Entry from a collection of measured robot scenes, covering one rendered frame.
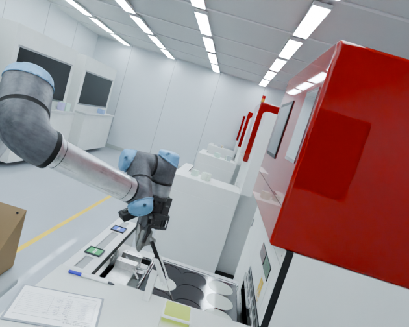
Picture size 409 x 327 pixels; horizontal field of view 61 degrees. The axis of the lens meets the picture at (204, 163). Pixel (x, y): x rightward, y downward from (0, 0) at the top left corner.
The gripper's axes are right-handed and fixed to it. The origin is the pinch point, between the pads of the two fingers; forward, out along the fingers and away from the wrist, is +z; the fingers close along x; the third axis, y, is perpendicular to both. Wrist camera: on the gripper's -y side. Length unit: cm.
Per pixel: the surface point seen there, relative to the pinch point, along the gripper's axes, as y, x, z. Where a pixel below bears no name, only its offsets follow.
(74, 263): -20.0, -0.3, 5.7
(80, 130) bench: 128, 621, 52
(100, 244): -7.2, 14.7, 6.2
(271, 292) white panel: 25.4, -39.6, -6.9
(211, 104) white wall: 443, 663, -84
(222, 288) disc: 36.8, -8.0, 12.0
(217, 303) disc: 28.2, -17.1, 11.9
